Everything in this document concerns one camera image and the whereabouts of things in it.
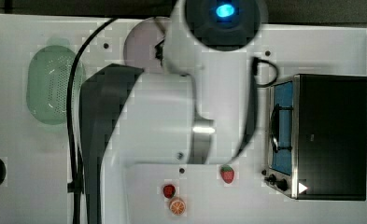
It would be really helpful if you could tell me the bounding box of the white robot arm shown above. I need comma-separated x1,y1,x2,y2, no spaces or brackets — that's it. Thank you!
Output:
79,0,261,224

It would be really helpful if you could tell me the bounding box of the black toy oven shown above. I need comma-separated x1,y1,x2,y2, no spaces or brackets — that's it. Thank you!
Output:
261,74,367,201

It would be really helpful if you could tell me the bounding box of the large felt strawberry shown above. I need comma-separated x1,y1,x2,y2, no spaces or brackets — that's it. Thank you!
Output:
220,165,235,184

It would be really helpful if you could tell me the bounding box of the pink round plate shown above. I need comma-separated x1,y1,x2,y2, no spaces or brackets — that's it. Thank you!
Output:
123,17,170,74

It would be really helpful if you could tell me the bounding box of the small red strawberry toy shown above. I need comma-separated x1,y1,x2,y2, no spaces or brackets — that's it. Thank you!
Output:
162,184,176,199

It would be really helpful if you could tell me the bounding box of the orange slice toy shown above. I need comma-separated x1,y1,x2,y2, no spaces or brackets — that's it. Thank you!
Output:
169,197,186,216

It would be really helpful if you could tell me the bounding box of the green perforated basket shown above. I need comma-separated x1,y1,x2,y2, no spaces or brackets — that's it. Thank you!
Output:
26,45,76,125

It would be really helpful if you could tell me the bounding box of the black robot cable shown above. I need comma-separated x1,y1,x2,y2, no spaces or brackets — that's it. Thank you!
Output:
66,17,120,224

